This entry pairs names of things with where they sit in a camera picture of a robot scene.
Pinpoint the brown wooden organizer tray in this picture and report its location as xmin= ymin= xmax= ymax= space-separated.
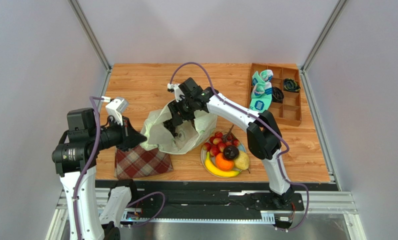
xmin=249 ymin=63 xmax=302 ymax=127

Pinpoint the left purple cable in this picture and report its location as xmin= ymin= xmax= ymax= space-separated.
xmin=71 ymin=95 xmax=167 ymax=240

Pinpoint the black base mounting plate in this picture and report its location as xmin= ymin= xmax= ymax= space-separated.
xmin=95 ymin=180 xmax=339 ymax=221

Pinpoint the black green coiled cable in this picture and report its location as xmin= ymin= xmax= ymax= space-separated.
xmin=283 ymin=78 xmax=301 ymax=93

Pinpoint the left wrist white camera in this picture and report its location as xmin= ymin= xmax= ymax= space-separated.
xmin=102 ymin=96 xmax=129 ymax=126

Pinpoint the aluminium frame rail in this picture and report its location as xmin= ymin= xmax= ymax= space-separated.
xmin=45 ymin=186 xmax=366 ymax=240

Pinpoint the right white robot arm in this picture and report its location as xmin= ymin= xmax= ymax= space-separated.
xmin=167 ymin=77 xmax=294 ymax=208

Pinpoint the white plastic bag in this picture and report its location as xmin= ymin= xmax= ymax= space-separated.
xmin=140 ymin=104 xmax=218 ymax=155

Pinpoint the blue and cream plate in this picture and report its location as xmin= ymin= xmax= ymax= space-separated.
xmin=200 ymin=143 xmax=247 ymax=172

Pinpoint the wrist white camera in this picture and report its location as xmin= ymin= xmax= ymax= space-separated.
xmin=167 ymin=83 xmax=184 ymax=102
xmin=102 ymin=96 xmax=129 ymax=126

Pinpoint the orange fake fruit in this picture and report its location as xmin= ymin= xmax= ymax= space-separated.
xmin=215 ymin=152 xmax=235 ymax=171

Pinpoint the dark fake plum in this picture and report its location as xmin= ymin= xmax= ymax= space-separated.
xmin=222 ymin=145 xmax=240 ymax=161

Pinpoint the red fake strawberry bunch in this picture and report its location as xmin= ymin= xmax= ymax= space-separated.
xmin=201 ymin=125 xmax=242 ymax=157

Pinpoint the red plaid cloth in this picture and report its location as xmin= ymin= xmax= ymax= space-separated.
xmin=114 ymin=145 xmax=174 ymax=180

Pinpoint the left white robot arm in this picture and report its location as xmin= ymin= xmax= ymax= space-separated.
xmin=52 ymin=108 xmax=147 ymax=240

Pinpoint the yellow fake banana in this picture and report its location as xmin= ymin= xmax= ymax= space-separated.
xmin=203 ymin=152 xmax=241 ymax=178

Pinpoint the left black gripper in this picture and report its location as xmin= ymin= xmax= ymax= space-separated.
xmin=89 ymin=114 xmax=147 ymax=151

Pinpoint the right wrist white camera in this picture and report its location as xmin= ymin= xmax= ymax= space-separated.
xmin=167 ymin=83 xmax=184 ymax=102

